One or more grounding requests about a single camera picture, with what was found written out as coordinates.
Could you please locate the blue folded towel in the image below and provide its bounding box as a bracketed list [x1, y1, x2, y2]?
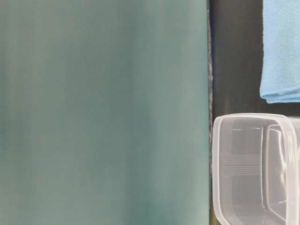
[260, 0, 300, 104]

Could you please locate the clear plastic container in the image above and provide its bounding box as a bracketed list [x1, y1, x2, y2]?
[211, 113, 300, 225]

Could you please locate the green backdrop curtain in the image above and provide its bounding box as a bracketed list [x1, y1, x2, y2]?
[0, 0, 210, 225]

